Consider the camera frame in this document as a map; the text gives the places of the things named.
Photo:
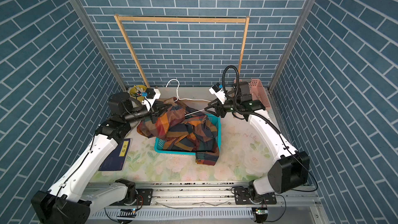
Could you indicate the wooden clothes rack frame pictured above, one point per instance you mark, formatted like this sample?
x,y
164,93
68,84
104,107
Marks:
x,y
120,19

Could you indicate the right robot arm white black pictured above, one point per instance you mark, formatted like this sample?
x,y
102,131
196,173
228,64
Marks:
x,y
290,167

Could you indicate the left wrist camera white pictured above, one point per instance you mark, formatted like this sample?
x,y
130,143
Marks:
x,y
150,96

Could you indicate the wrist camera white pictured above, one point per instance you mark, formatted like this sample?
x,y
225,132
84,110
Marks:
x,y
218,91
150,96

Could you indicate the dark blue book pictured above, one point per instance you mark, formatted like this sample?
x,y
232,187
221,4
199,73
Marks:
x,y
116,159

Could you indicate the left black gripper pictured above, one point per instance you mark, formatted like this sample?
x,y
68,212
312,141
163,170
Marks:
x,y
154,111

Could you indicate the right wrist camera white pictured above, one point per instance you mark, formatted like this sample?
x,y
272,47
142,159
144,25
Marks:
x,y
218,91

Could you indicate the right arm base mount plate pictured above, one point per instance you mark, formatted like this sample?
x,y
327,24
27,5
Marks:
x,y
247,196

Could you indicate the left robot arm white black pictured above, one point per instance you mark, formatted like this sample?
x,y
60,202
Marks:
x,y
65,202

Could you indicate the plaid long-sleeve shirt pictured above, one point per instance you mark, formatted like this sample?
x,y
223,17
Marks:
x,y
184,129

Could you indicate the yellow cup with pens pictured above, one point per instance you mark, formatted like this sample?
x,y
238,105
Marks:
x,y
136,92

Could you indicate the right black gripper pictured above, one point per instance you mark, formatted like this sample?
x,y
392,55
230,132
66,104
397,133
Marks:
x,y
219,108

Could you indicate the aluminium rail frame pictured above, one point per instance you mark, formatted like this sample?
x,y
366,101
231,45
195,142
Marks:
x,y
205,201

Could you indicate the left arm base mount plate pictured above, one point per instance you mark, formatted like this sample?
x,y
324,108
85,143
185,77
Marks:
x,y
141,197

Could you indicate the pink plastic basket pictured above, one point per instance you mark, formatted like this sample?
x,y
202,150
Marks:
x,y
257,91

